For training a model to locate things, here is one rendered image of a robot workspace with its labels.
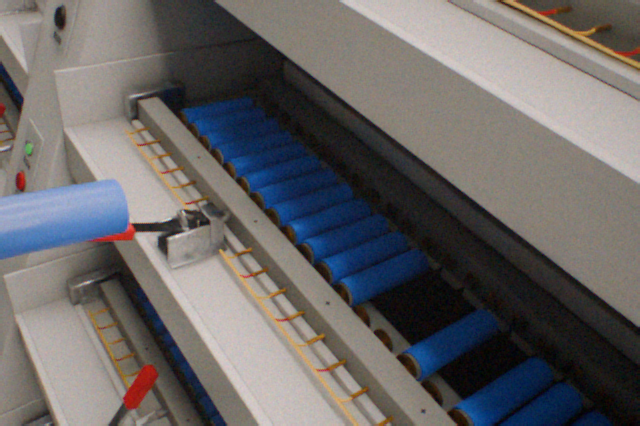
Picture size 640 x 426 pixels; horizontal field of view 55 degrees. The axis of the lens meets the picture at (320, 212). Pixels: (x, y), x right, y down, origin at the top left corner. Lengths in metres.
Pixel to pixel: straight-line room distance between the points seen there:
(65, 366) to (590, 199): 0.49
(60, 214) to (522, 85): 0.17
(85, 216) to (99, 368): 0.41
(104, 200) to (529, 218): 0.15
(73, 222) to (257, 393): 0.18
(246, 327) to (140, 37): 0.27
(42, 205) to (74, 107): 0.35
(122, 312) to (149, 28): 0.26
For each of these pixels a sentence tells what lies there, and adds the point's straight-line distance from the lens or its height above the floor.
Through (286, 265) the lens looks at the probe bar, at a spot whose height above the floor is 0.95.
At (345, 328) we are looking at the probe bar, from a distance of 0.35.
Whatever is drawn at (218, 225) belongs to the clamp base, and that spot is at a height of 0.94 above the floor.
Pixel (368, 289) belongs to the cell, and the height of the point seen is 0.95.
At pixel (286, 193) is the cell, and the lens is 0.45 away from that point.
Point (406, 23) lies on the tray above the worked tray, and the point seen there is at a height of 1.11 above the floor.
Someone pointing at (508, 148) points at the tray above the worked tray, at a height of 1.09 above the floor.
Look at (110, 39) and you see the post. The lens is 0.53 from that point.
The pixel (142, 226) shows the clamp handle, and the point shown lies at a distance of 0.40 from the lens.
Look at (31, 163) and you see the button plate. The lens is 0.61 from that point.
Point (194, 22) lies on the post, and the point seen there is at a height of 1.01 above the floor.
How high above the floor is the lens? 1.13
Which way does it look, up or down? 24 degrees down
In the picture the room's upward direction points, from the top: 26 degrees clockwise
